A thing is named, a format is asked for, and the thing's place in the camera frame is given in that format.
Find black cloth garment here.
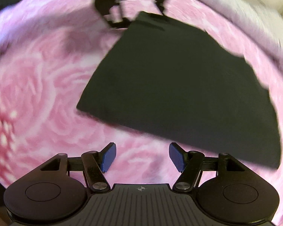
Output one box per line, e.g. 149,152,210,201
77,12,281,169

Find white ribbed folded blanket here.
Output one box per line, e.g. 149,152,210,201
165,0,283,81

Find pink rose pattern bedsheet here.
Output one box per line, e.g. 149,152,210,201
0,0,283,225

